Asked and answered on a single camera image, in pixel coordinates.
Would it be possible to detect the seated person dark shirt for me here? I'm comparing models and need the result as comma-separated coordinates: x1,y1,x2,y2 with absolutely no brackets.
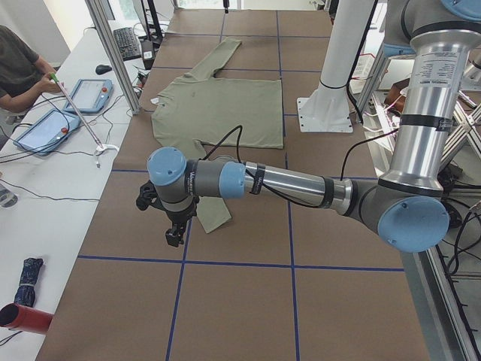
1,26,61,113

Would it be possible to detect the red cylinder tube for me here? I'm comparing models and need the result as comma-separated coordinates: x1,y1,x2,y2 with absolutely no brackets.
1,303,53,335

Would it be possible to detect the black keyboard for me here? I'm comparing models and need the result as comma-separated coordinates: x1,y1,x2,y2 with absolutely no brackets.
113,27,141,61

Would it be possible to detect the brown leather box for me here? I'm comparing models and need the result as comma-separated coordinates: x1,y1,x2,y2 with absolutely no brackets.
384,79,410,114

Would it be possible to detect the aluminium frame rack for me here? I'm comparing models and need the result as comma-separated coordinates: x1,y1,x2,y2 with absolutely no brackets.
360,56,481,361

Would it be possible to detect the lower blue teach pendant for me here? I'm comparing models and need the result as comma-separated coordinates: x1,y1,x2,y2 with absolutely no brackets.
14,109,80,156

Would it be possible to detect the brown paper table mat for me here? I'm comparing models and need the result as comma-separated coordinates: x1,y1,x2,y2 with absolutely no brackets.
38,10,429,360

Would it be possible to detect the olive green long-sleeve shirt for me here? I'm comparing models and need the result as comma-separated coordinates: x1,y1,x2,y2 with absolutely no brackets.
151,36,285,235

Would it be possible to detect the black power adapter brick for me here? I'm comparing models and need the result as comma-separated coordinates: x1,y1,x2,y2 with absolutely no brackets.
141,40,156,70

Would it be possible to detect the folded dark blue umbrella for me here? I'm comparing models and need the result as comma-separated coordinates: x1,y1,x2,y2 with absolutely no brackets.
14,257,44,308

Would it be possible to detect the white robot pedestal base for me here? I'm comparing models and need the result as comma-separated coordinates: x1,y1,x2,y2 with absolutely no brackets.
297,0,377,133

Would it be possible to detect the aluminium frame post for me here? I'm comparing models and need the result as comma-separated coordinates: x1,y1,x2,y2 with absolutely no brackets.
85,0,141,115

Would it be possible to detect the upper blue teach pendant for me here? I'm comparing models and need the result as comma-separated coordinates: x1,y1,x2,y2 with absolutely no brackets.
70,79,113,114

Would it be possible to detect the blue teach pendant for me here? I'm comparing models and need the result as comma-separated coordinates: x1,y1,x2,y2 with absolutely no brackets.
14,109,80,156
70,79,113,114

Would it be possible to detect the long metal reacher stick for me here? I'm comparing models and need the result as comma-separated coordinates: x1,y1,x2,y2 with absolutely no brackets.
50,73,119,168

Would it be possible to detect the black computer mouse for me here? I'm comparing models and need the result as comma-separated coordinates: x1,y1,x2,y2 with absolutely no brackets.
95,65,112,75

